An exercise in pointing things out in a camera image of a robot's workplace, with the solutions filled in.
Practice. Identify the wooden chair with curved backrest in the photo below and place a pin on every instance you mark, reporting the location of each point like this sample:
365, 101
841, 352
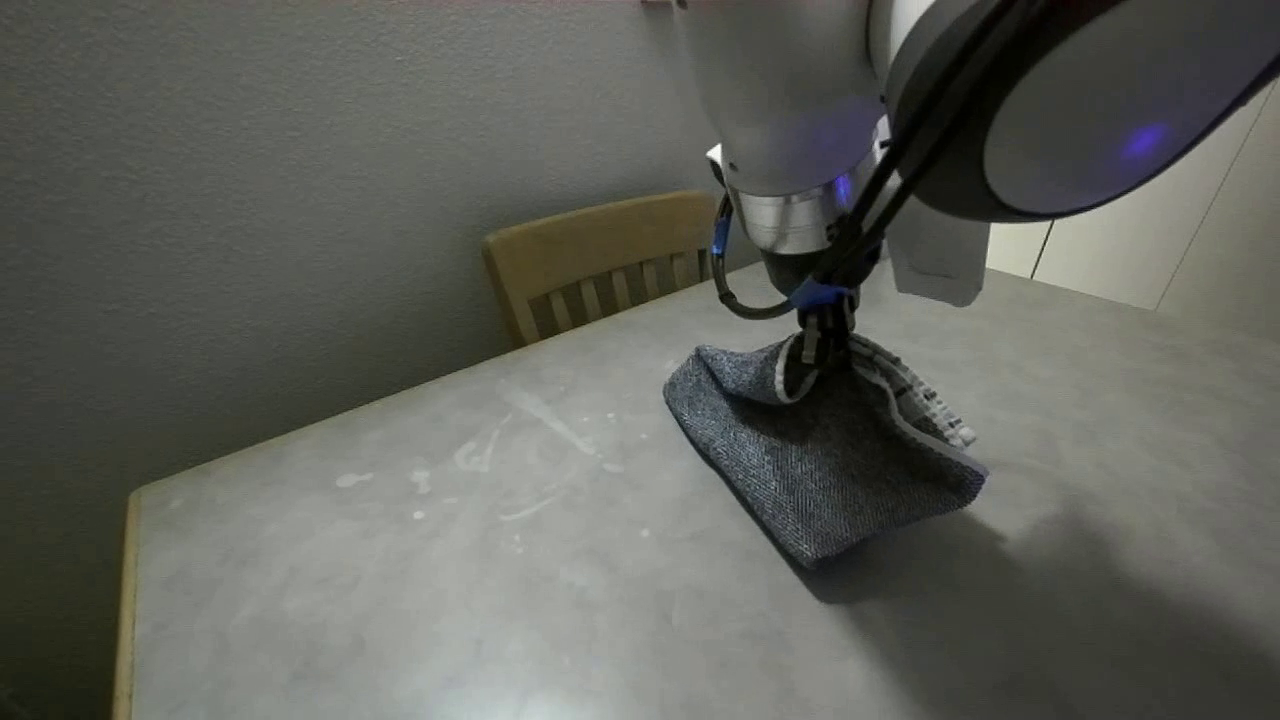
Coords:
602, 243

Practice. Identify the tall white cabinet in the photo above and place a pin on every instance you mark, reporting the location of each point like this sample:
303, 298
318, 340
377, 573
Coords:
1202, 225

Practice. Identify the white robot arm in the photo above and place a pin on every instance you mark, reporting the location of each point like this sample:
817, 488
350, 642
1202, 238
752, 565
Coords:
1092, 94

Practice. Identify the blue striped towel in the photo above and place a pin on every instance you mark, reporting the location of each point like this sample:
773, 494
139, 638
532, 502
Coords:
827, 464

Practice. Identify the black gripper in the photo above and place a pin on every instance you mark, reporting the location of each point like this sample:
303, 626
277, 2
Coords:
827, 303

